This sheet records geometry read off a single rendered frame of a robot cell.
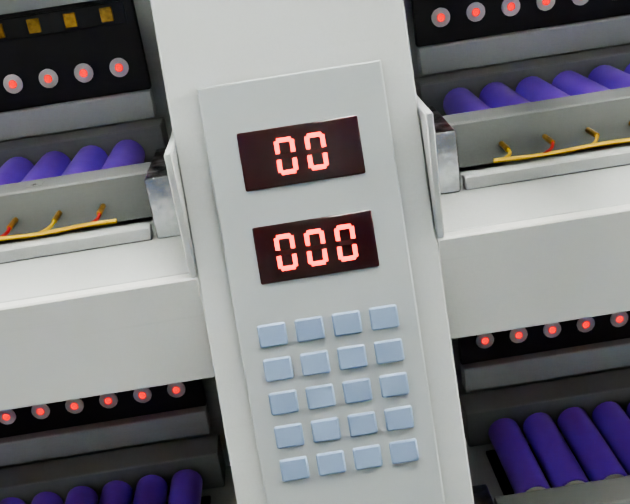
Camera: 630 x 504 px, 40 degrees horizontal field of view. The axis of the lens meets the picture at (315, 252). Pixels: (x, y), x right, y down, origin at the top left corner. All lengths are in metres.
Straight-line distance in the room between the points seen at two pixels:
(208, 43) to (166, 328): 0.11
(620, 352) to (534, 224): 0.22
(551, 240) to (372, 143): 0.08
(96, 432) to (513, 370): 0.25
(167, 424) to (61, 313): 0.20
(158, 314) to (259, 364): 0.04
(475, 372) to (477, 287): 0.19
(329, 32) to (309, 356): 0.12
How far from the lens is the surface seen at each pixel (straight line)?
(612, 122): 0.43
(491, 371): 0.53
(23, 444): 0.55
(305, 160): 0.32
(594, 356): 0.55
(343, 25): 0.33
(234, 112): 0.33
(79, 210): 0.41
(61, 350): 0.36
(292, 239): 0.33
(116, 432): 0.54
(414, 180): 0.33
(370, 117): 0.33
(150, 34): 0.54
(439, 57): 0.51
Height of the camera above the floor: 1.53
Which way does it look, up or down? 6 degrees down
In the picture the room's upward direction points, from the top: 9 degrees counter-clockwise
